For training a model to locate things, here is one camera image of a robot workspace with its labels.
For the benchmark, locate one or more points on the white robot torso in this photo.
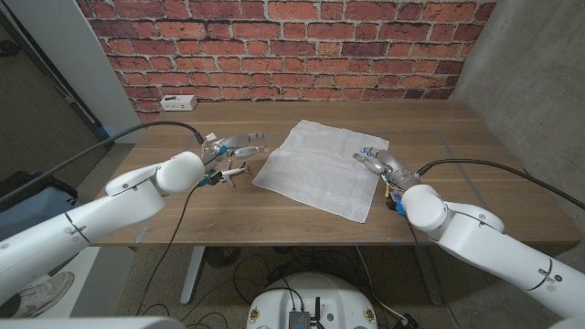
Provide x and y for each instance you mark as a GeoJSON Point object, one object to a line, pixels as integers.
{"type": "Point", "coordinates": [338, 301]}

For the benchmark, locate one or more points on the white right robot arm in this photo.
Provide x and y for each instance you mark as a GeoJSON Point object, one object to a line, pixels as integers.
{"type": "Point", "coordinates": [484, 247]}

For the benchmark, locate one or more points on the grey sneaker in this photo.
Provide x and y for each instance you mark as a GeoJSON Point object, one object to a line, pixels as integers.
{"type": "Point", "coordinates": [41, 294]}

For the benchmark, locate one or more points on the small grey electronics box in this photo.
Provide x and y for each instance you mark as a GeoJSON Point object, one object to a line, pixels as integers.
{"type": "Point", "coordinates": [299, 320]}

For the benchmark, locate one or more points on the red brick print backdrop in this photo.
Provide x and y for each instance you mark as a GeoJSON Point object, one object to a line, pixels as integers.
{"type": "Point", "coordinates": [283, 45]}

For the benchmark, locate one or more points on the black antenna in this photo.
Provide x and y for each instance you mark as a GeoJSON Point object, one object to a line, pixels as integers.
{"type": "Point", "coordinates": [317, 310]}

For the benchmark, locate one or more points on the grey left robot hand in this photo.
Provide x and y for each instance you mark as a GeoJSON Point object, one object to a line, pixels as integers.
{"type": "Point", "coordinates": [228, 146]}

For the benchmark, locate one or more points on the black bag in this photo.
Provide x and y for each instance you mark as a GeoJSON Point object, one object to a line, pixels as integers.
{"type": "Point", "coordinates": [32, 196]}

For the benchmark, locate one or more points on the white table leg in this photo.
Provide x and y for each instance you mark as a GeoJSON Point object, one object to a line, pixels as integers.
{"type": "Point", "coordinates": [192, 274]}

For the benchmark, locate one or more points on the black floor fan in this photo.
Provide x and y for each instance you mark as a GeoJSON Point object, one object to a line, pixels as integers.
{"type": "Point", "coordinates": [221, 257]}

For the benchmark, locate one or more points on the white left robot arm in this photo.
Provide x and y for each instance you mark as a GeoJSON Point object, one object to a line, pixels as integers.
{"type": "Point", "coordinates": [91, 219]}

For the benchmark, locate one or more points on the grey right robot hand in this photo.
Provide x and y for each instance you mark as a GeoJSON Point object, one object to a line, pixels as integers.
{"type": "Point", "coordinates": [388, 164]}

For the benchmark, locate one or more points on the white power strip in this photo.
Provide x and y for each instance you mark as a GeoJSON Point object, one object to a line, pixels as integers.
{"type": "Point", "coordinates": [178, 103]}

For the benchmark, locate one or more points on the white handkerchief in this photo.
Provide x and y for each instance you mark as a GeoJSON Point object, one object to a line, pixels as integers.
{"type": "Point", "coordinates": [315, 169]}

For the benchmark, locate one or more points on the small toy plane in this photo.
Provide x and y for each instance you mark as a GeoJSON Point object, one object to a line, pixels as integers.
{"type": "Point", "coordinates": [235, 172]}

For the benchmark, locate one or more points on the black power adapter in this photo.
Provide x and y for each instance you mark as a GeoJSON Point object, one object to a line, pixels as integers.
{"type": "Point", "coordinates": [409, 321]}

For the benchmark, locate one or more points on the blue storage bin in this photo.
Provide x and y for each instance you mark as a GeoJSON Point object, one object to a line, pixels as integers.
{"type": "Point", "coordinates": [36, 210]}

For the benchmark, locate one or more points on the white wall panel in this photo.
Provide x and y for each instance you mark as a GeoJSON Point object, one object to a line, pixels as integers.
{"type": "Point", "coordinates": [68, 45]}

